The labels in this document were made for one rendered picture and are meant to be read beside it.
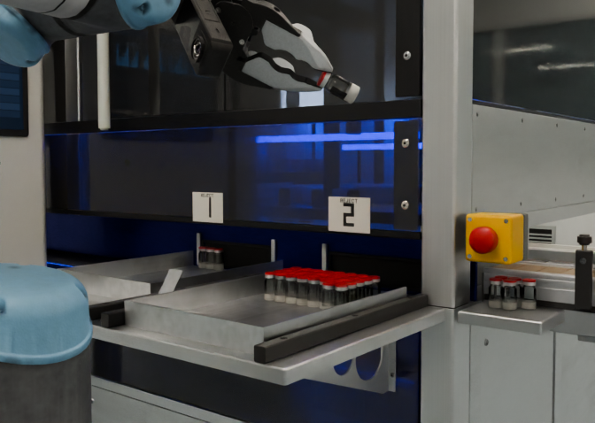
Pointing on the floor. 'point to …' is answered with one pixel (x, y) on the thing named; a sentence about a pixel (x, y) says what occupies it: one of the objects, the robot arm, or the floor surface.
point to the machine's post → (446, 194)
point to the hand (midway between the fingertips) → (315, 77)
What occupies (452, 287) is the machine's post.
